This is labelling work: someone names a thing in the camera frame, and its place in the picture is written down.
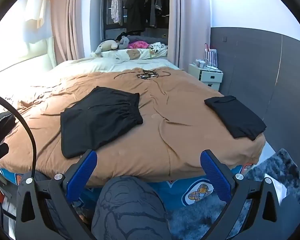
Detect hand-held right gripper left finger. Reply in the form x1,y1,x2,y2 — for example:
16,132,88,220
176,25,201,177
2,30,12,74
15,149,98,240

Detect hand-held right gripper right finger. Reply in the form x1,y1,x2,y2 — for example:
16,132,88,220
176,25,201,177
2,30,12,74
201,149,300,240

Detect black shorts pants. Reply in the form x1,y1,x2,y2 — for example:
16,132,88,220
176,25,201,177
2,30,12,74
60,86,143,159

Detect folded black pants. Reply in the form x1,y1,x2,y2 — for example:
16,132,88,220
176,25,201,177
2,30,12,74
204,95,267,141

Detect dark cloth pile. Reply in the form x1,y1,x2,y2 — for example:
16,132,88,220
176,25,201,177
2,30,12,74
0,112,16,137

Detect blue printed bedsheet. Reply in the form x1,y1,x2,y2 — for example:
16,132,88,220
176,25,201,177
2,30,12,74
0,164,256,208

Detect person's leg in grey trousers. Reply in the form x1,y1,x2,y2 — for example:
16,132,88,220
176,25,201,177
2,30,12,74
91,176,173,240

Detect grey shaggy rug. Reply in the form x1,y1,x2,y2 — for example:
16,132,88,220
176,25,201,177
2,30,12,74
165,149,300,240

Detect brown blanket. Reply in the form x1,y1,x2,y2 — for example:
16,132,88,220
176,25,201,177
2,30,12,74
0,67,267,188

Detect cream headboard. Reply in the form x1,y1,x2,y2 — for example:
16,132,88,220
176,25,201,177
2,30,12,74
0,36,57,80

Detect white nightstand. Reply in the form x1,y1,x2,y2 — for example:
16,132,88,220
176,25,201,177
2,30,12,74
188,64,224,91

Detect cream duvet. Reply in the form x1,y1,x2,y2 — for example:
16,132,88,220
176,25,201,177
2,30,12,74
50,56,180,75

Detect striped bag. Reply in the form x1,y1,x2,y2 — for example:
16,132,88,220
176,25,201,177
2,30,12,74
204,44,218,67

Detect bear print pillow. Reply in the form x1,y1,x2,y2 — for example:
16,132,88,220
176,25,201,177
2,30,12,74
91,48,168,61

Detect beige teddy bear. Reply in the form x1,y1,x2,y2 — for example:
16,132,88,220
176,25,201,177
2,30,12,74
94,39,119,55

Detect grey plush toy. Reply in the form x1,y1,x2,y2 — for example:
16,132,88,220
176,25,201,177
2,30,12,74
116,35,130,50

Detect white printed cloth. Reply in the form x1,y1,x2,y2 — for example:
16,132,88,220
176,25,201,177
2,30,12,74
150,43,168,54

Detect pink cloth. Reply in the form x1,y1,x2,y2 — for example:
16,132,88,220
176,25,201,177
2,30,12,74
128,41,150,50

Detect hanging white shirt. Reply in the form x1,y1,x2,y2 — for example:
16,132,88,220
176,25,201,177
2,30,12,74
23,0,53,43

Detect pink curtain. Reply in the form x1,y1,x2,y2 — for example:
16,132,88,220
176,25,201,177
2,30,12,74
48,0,93,67
168,0,212,70

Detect hanging floral garment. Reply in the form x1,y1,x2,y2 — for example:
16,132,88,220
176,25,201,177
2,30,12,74
111,0,123,26

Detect hanging black coat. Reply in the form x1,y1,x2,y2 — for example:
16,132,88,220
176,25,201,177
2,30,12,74
125,0,146,34

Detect hanging grey garments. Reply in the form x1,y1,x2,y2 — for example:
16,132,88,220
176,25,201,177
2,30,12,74
148,0,163,28

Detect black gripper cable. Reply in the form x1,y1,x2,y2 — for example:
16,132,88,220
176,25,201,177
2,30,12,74
0,92,37,180

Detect tangled black cable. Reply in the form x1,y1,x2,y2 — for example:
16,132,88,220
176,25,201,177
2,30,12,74
113,69,171,80

